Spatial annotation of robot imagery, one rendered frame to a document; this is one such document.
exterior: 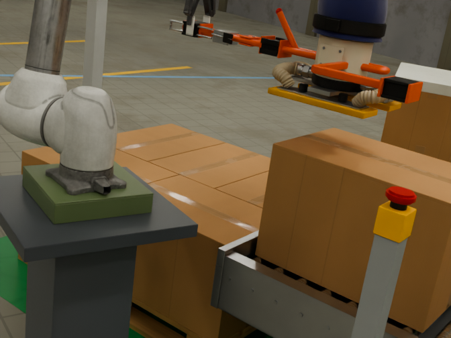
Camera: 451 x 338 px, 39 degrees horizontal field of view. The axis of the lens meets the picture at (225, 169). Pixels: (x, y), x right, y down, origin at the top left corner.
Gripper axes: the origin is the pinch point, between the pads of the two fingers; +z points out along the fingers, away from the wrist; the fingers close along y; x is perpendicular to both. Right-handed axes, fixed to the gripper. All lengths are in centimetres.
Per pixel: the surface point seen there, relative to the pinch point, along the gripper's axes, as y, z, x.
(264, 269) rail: -30, 63, -62
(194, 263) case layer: -17, 81, -25
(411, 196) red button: -49, 19, -107
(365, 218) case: -17, 41, -85
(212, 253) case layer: -17, 74, -32
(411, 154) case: 18, 28, -82
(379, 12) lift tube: -2, -16, -70
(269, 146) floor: 259, 123, 120
